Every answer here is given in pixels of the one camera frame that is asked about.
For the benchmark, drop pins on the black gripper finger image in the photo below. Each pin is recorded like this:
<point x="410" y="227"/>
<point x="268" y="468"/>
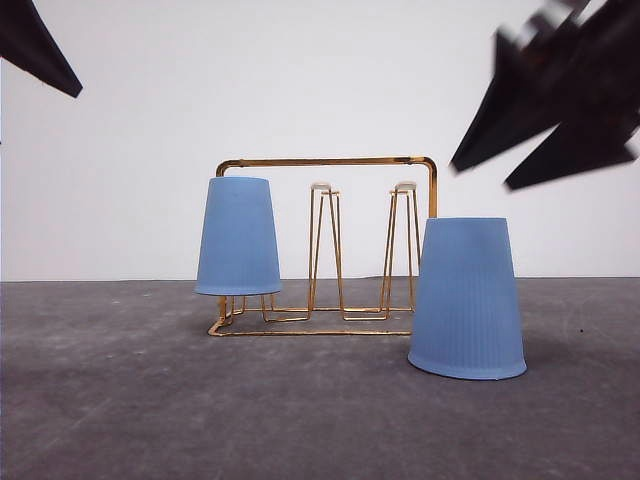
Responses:
<point x="572" y="54"/>
<point x="26" y="42"/>
<point x="606" y="131"/>

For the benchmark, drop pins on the blue ribbed plastic cup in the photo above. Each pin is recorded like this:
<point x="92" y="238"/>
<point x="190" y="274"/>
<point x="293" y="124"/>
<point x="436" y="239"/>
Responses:
<point x="238" y="254"/>
<point x="466" y="320"/>

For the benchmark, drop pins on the gold wire cup rack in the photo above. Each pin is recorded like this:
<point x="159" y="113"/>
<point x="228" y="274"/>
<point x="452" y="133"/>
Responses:
<point x="392" y="322"/>

